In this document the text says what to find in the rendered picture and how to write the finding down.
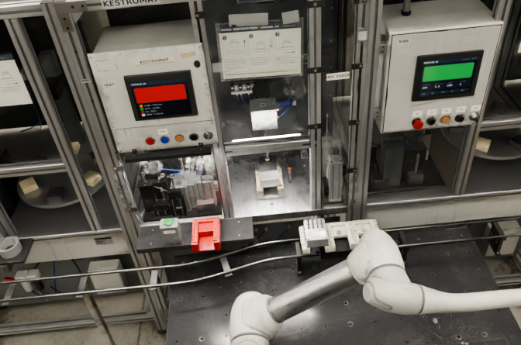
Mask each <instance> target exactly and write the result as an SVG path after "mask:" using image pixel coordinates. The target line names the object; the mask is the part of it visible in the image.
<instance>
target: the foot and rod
mask: <svg viewBox="0 0 521 345"><path fill-rule="evenodd" d="M259 165H260V171H272V170H277V161H276V155H271V156H269V152H268V153H265V156H262V157H259Z"/></svg>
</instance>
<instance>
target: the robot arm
mask: <svg viewBox="0 0 521 345"><path fill-rule="evenodd" d="M358 285H364V287H363V296H364V300H365V301H366V302H367V304H369V305H371V306H373V307H375V308H376V309H380V310H381V311H385V312H390V313H395V314H401V315H422V314H430V313H445V312H473V311H481V310H487V309H500V308H507V307H513V306H521V288H517V289H507V290H498V291H489V292H472V293H459V294H455V293H446V292H440V291H437V290H434V289H432V288H427V287H425V286H422V285H418V284H415V283H411V281H410V280H409V277H408V276H407V274H406V272H405V265H404V262H403V259H402V255H401V253H400V251H399V248H398V246H397V244H396V243H395V241H394V240H393V239H392V238H391V237H390V236H389V235H388V234H387V233H386V232H385V231H383V230H381V229H370V230H368V231H367V232H365V233H364V234H363V235H362V236H361V238H360V240H359V244H358V245H357V246H356V247H355V248H354V249H353V250H352V252H350V254H349V255H348V257H347V259H346V260H344V261H342V262H340V263H338V264H336V265H334V266H332V267H330V268H329V269H327V270H325V271H323V272H321V273H319V274H317V275H315V276H313V277H311V278H309V279H307V280H305V281H303V282H301V283H299V284H298V285H296V286H294V287H292V288H290V289H288V290H286V291H284V292H282V293H280V294H278V295H276V296H274V297H272V296H269V295H262V294H261V293H259V292H245V293H243V294H241V295H239V296H238V297H237V299H236V301H235V302H234V303H233V307H232V310H231V314H230V321H229V338H230V345H269V340H270V339H271V338H272V337H273V336H274V335H275V334H276V333H277V332H278V331H279V330H280V329H281V328H282V326H283V322H284V321H285V320H287V319H290V318H291V317H293V316H296V315H298V314H299V313H301V312H304V311H306V310H308V309H311V308H312V307H314V306H316V305H318V304H320V303H322V302H324V301H326V300H328V299H331V298H333V297H335V296H337V295H339V294H341V293H343V292H345V291H347V290H349V289H351V288H353V287H356V286H358Z"/></svg>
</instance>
